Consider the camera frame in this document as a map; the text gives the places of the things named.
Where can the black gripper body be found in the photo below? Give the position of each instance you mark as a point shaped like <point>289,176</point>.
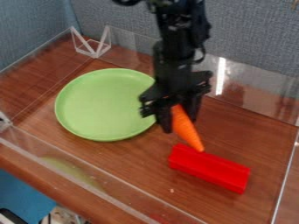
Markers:
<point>175,82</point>

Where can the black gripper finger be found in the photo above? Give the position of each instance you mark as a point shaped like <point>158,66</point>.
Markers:
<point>165,119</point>
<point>191,104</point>

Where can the orange toy carrot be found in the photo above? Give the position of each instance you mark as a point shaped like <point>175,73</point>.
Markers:
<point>185,129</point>

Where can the red rectangular block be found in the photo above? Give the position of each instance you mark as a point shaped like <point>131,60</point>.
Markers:
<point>209,167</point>

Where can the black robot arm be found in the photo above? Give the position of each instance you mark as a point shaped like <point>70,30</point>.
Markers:
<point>183,26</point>

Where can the green round plate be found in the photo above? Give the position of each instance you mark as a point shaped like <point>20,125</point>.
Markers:
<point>97,107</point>

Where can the clear acrylic enclosure wall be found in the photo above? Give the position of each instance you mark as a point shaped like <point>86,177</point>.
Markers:
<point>118,182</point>

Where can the clear acrylic corner bracket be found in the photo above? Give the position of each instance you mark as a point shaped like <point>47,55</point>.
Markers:
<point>90,47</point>

